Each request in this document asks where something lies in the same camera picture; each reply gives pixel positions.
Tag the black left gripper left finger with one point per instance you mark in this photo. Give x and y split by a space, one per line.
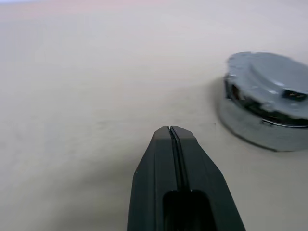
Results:
154 183

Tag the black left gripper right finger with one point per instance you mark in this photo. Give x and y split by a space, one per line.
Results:
204 173

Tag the grey round motor lid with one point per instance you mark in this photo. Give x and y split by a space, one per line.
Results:
264 77

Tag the grey motor housing copper windings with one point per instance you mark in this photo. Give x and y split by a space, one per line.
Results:
245 125

